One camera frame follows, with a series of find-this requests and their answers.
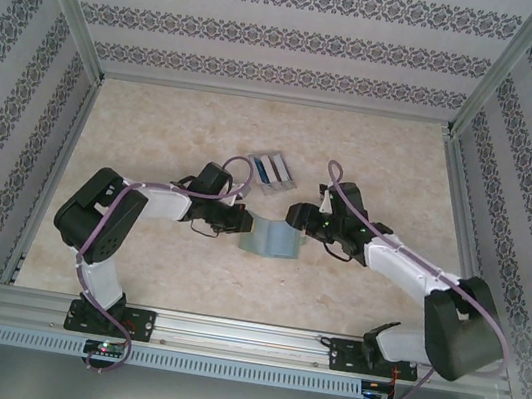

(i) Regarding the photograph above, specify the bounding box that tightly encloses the maroon card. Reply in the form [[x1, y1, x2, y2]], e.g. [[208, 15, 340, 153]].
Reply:
[[267, 154, 290, 186]]

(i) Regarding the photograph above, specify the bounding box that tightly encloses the aluminium mounting rail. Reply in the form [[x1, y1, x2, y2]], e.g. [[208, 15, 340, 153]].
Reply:
[[0, 282, 515, 399]]

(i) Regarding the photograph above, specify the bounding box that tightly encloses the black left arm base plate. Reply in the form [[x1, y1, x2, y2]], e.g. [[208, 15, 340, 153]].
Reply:
[[64, 296, 159, 346]]

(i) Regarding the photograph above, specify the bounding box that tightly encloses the small circuit board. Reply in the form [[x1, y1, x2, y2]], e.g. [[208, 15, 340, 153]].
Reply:
[[83, 338, 128, 360], [359, 378, 398, 399]]

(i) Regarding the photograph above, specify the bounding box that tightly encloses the grey-blue cloth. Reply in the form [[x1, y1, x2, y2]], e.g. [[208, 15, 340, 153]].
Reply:
[[235, 208, 310, 267]]

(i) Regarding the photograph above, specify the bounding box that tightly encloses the aluminium frame post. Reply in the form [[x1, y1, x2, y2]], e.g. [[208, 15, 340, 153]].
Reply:
[[445, 0, 532, 149]]

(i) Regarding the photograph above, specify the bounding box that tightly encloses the white slotted cable duct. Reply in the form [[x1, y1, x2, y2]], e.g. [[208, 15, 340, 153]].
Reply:
[[0, 321, 366, 399]]

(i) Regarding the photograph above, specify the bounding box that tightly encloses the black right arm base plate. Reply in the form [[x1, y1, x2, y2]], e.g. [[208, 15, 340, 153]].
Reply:
[[326, 335, 424, 386]]

